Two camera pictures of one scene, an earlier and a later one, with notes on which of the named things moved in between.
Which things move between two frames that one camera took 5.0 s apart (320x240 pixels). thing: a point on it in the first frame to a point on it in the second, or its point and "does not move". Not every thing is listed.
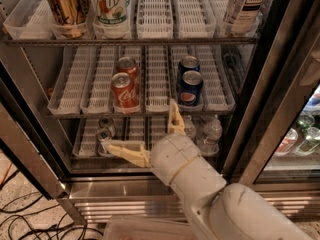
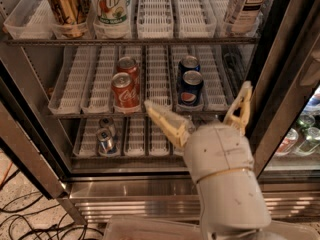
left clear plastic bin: x=149 y=227 does not move
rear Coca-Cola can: x=130 y=66 does not move
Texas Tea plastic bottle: x=248 y=9 does not move
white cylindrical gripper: x=170 y=155 to x=218 y=150
